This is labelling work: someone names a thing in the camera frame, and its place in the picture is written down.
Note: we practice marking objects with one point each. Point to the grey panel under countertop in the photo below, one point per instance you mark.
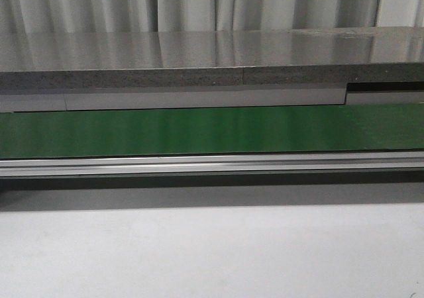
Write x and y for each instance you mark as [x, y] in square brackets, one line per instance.
[288, 94]

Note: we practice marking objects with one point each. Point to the grey stone countertop slab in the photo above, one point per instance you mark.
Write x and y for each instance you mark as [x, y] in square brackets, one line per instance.
[54, 62]

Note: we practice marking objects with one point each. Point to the green conveyor belt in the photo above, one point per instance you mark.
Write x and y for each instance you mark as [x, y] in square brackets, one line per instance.
[212, 130]

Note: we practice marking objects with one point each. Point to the white pleated curtain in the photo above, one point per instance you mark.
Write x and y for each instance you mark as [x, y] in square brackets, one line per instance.
[70, 16]

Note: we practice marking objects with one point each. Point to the aluminium conveyor side rail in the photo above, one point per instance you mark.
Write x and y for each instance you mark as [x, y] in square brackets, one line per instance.
[212, 164]

